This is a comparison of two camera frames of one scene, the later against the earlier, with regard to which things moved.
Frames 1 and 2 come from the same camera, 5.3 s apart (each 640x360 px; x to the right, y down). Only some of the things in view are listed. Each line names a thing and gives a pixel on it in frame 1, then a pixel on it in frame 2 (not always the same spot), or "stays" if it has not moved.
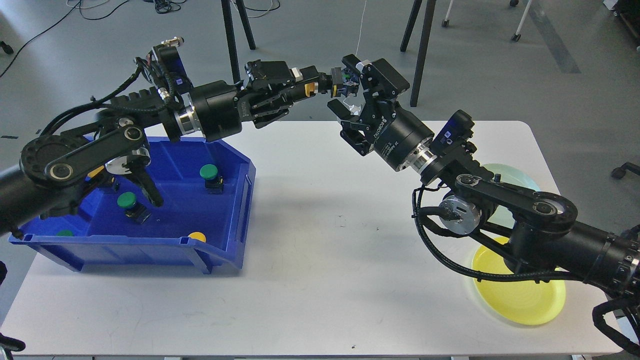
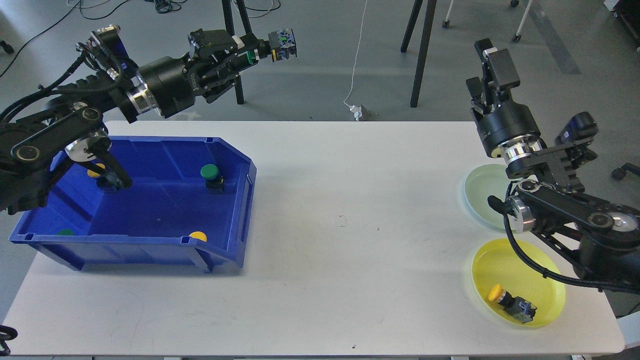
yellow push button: [337, 90] -> [521, 309]
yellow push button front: [198, 236] stays
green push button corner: [64, 232] stays
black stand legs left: [227, 16] stays
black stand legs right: [425, 42] stays
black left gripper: [267, 91] -> [173, 85]
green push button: [214, 183] stays
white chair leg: [445, 22] stays
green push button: [137, 211] -> [287, 44]
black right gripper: [396, 136] -> [507, 120]
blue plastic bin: [206, 187] stays
